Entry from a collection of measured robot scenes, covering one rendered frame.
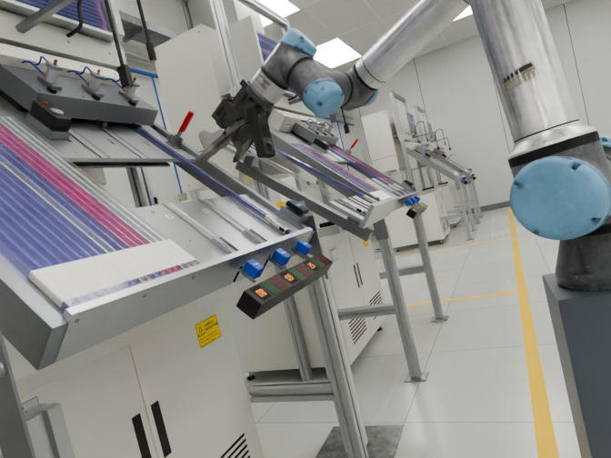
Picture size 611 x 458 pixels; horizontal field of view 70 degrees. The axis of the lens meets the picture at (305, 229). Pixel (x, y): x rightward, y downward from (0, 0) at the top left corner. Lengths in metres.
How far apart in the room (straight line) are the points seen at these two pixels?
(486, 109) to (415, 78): 1.39
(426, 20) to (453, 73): 7.64
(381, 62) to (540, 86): 0.38
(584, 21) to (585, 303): 8.04
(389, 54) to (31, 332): 0.77
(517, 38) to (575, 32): 7.97
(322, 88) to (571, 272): 0.55
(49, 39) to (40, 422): 0.99
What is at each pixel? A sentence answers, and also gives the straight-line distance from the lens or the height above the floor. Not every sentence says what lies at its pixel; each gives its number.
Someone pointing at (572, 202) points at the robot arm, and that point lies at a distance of 0.66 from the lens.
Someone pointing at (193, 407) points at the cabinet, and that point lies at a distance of 1.15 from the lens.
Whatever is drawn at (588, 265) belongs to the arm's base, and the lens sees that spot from 0.82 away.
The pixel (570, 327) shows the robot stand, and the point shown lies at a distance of 0.81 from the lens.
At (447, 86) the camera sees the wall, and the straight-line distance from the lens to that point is 8.54.
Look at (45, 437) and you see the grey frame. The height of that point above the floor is 0.62.
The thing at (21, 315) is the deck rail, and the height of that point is 0.74.
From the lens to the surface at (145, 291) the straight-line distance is 0.61.
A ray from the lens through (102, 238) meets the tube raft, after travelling 0.70.
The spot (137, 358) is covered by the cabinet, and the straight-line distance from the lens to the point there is 1.03.
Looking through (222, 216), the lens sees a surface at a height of 0.81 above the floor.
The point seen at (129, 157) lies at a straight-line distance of 1.05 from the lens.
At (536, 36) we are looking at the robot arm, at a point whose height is 0.93.
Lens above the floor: 0.78
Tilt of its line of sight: 2 degrees down
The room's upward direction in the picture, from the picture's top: 14 degrees counter-clockwise
